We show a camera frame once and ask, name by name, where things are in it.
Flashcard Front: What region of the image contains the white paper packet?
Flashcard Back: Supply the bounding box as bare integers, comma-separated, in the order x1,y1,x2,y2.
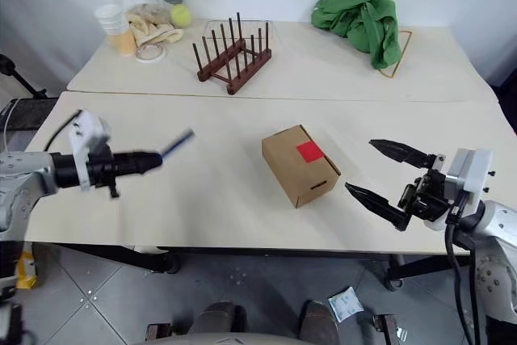
327,286,360,322

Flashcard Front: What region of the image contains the clear plastic lid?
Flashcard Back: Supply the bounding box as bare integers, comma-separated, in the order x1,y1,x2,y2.
134,43,167,65

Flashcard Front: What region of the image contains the white paper cup stack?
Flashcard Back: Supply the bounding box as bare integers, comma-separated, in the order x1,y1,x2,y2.
94,3,129,36

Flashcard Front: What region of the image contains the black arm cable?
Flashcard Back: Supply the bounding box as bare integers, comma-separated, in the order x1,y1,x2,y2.
43,109,83,151
443,193,484,345

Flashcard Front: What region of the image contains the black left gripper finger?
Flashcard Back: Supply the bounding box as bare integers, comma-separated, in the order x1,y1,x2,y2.
116,162,164,177
116,150,164,165

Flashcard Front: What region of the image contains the metal wire basket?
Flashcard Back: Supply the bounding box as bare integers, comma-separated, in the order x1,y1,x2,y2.
201,19,280,52

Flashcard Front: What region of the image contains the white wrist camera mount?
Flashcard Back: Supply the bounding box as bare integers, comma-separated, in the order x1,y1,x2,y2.
443,147,494,205
67,109,111,192

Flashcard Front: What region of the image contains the yellow-green tennis ball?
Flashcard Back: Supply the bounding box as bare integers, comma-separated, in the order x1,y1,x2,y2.
170,4,193,28

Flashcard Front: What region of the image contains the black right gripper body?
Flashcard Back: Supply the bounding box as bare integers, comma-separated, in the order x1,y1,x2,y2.
397,166,450,223

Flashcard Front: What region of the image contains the red tape patch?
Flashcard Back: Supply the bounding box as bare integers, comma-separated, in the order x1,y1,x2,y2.
296,140,326,163

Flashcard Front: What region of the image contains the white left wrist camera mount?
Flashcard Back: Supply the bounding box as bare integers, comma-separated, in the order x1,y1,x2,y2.
67,109,111,192

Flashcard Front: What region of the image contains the dark rounded robot foot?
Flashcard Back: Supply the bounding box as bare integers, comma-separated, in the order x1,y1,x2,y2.
297,299,340,345
190,301,248,338

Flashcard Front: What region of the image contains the green cloth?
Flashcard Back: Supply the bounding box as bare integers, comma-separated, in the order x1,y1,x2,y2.
310,0,403,71

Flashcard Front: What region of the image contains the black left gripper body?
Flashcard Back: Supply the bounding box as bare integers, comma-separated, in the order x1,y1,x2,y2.
86,141,123,200

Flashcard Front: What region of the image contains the black table frame leg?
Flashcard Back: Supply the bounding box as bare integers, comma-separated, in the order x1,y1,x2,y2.
381,239,472,291
60,242,182,275

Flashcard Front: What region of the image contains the wooden triangle frame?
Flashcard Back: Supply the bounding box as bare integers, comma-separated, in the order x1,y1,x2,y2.
378,29,413,79

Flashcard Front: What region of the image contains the black stand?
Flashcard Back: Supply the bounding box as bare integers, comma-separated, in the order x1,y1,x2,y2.
0,53,60,132

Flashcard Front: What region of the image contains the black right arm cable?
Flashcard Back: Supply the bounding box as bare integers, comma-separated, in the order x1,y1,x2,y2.
443,193,484,345

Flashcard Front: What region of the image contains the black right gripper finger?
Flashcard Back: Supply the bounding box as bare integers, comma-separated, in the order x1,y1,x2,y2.
343,182,414,233
368,138,446,169

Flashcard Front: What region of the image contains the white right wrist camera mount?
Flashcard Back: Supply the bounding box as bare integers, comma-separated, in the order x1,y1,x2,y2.
443,147,494,205

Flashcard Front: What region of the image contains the brown cardboard box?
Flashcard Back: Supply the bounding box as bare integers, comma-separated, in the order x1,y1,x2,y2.
261,124,343,209

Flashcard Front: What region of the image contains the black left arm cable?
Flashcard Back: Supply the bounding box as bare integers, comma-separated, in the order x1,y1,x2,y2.
43,109,83,151

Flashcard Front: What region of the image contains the dark wooden peg rack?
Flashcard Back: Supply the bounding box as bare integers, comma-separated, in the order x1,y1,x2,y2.
191,11,273,96

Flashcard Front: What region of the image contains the yellow bag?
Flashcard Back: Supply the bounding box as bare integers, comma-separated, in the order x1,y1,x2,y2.
15,250,40,290

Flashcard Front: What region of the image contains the brown metal bracket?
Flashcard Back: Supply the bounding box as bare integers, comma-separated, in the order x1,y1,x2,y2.
144,321,174,340
373,313,405,345

